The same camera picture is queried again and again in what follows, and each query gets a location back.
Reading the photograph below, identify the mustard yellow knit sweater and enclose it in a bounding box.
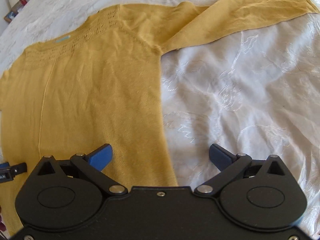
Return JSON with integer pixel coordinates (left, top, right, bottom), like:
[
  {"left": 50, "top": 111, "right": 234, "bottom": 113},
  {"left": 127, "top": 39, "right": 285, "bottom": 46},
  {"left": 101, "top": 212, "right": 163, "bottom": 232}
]
[{"left": 0, "top": 0, "right": 320, "bottom": 238}]

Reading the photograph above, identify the white embroidered bedspread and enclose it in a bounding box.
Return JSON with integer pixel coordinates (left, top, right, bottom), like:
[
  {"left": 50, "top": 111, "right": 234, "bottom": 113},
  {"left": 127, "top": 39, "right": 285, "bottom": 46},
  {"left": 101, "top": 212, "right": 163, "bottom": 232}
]
[{"left": 1, "top": 0, "right": 319, "bottom": 239}]

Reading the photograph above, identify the wooden picture frame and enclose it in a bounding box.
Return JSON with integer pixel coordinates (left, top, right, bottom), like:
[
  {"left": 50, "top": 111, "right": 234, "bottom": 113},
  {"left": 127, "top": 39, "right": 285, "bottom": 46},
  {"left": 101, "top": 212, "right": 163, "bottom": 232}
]
[{"left": 4, "top": 2, "right": 24, "bottom": 23}]

